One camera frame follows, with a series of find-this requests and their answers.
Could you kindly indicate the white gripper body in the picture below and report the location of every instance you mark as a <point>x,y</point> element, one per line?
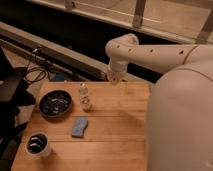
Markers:
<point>114,75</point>

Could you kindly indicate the clear plastic bottle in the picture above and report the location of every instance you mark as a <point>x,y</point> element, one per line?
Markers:
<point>84,97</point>

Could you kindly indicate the blue sponge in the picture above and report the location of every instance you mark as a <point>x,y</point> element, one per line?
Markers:
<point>79,127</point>

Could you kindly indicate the dark bowl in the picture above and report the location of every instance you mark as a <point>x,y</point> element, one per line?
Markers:
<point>55,103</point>

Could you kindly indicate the black equipment on left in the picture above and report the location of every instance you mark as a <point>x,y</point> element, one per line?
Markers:
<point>13,93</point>

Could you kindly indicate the white cup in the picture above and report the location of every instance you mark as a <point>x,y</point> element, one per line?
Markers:
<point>38,145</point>

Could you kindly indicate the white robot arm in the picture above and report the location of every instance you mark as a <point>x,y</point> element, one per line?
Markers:
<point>179,117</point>

